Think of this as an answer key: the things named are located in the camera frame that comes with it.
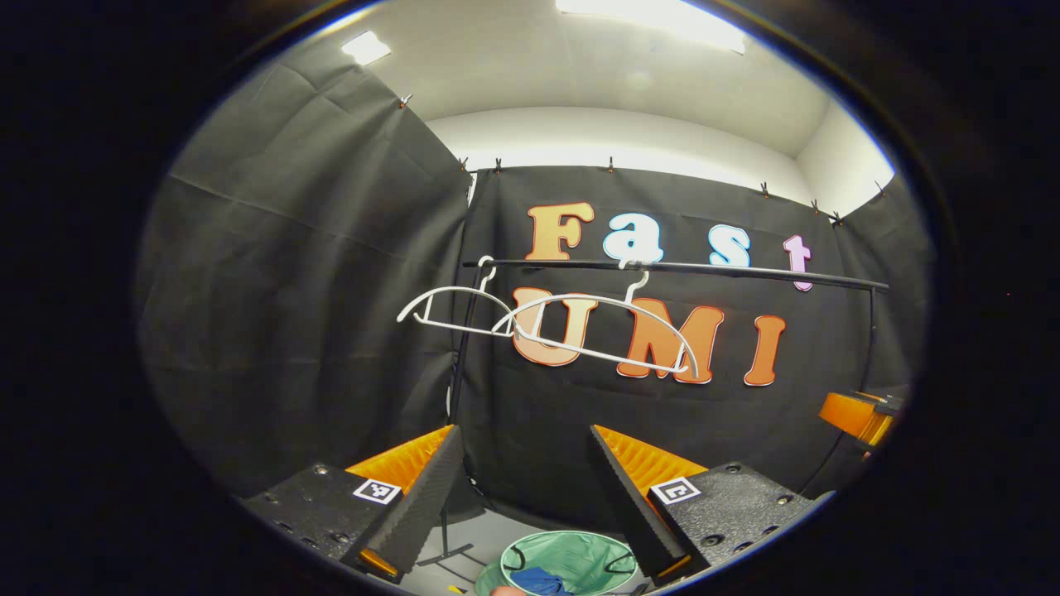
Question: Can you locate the blue corduroy jacket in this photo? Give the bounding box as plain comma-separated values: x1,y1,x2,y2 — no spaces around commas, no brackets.
507,565,572,596

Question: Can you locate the black clothes rack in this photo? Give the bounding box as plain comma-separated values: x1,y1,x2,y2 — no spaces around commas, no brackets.
414,258,889,569

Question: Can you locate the small ceiling light panel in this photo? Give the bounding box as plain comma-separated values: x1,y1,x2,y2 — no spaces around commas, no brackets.
341,31,393,66

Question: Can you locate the green laundry hamper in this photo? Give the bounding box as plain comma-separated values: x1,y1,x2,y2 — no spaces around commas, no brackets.
476,531,640,596

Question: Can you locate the white plastic hanger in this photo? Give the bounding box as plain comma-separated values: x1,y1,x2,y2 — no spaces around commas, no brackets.
503,258,701,382
397,255,518,338

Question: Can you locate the black backdrop cloth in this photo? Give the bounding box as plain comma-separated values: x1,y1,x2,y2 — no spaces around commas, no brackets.
137,62,937,531

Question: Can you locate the long ceiling light panel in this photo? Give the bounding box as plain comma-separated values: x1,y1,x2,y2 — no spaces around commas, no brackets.
555,0,746,55

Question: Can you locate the row of cloth clips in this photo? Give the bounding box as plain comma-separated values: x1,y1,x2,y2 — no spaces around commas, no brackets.
397,94,887,226

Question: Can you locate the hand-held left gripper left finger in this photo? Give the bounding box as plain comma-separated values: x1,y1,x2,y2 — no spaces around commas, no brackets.
242,425,465,584

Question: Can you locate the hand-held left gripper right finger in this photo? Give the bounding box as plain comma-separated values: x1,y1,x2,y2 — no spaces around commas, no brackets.
590,425,817,587

